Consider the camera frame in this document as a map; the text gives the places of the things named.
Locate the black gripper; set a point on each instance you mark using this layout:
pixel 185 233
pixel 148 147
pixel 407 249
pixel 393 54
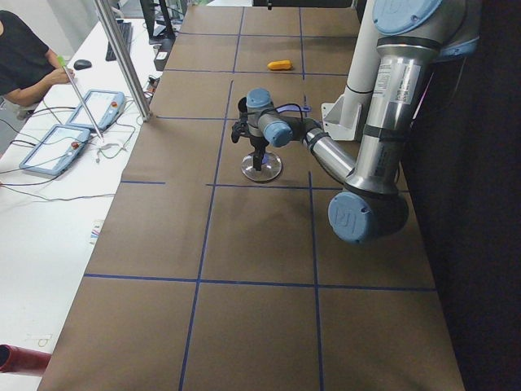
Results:
pixel 257 144

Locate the black monitor stand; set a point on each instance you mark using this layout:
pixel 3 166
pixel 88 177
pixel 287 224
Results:
pixel 158 22

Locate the person in black shirt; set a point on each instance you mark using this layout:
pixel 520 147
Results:
pixel 29 68

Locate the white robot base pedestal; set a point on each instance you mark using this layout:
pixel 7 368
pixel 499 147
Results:
pixel 345 118

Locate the near teach pendant tablet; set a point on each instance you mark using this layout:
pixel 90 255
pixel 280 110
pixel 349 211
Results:
pixel 61 145

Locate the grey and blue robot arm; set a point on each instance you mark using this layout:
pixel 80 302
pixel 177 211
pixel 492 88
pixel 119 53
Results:
pixel 360 139

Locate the black computer mouse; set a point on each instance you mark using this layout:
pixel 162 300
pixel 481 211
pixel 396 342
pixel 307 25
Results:
pixel 81 64

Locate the red cylinder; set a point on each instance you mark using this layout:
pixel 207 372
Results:
pixel 22 361

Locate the aluminium frame post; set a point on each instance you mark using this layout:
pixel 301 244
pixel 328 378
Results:
pixel 123 58

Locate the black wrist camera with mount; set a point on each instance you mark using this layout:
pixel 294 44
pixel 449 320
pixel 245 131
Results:
pixel 239 130

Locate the metal rod with green tip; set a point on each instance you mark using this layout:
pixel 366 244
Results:
pixel 80 97

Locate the yellow corn cob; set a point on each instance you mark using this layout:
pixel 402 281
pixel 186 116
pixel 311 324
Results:
pixel 280 65

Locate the glass lid with purple knob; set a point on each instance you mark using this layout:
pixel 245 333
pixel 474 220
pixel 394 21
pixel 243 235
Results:
pixel 270 167

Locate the teach pendant tablet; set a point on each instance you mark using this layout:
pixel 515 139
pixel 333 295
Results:
pixel 61 145
pixel 105 107

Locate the far teach pendant tablet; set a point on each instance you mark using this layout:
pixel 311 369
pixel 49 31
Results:
pixel 105 107

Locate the black pot with purple handle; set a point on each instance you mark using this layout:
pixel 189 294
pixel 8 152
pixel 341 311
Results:
pixel 249 105

